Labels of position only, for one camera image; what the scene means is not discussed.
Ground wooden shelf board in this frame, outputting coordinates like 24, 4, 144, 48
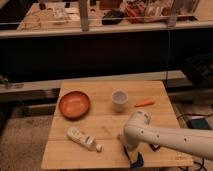
0, 0, 213, 39

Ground white plastic cup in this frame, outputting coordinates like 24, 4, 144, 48
111, 90, 128, 113

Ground black cable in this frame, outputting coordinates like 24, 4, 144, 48
178, 113, 213, 171

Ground orange carrot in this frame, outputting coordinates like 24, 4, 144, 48
134, 99, 155, 107

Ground black bag on shelf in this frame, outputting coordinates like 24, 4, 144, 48
102, 10, 124, 25

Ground dark snack box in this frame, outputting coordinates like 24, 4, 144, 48
149, 144, 160, 151

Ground orange ceramic bowl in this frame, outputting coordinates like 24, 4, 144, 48
58, 91, 90, 119

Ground white plastic bottle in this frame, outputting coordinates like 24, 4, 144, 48
67, 127, 102, 152

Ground red object on shelf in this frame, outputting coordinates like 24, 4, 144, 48
124, 4, 145, 23

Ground black power adapter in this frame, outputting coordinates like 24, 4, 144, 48
187, 118, 211, 130

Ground metal shelf post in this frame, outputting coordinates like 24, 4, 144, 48
78, 0, 89, 31

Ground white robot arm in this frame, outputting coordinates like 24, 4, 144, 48
121, 110, 213, 161

